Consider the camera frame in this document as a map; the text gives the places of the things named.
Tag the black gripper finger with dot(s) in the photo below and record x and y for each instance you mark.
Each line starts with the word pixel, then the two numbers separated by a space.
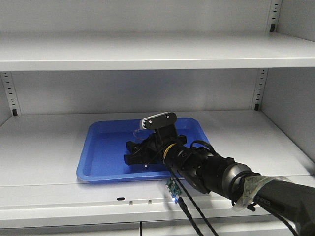
pixel 134 148
pixel 144 159

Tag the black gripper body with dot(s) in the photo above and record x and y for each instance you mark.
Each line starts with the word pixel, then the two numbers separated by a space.
pixel 152 148

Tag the clear glass beaker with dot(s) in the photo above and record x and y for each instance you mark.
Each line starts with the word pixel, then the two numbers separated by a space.
pixel 141 134

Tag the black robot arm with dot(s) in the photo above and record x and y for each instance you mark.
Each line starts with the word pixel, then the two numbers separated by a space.
pixel 207 171

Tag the grey lower cabinet shelf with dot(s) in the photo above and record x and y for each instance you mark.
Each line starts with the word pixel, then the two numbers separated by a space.
pixel 39 155

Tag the grey cabinet shelf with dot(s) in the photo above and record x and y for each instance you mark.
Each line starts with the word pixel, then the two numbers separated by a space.
pixel 39 155
pixel 152 51

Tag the grey upper cabinet shelf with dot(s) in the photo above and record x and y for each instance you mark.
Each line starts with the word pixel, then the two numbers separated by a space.
pixel 152 51

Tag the blue plastic tray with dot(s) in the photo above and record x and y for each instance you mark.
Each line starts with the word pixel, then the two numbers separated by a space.
pixel 102 157

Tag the green circuit board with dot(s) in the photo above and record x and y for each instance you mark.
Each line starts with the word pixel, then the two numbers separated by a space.
pixel 173 189

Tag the black shelf clip left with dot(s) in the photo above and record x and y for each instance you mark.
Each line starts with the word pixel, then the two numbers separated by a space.
pixel 14 111

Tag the black upper shelf clip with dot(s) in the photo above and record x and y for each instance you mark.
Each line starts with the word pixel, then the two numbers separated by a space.
pixel 272 27

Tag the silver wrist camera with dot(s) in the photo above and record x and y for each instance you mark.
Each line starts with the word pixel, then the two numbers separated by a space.
pixel 158 121

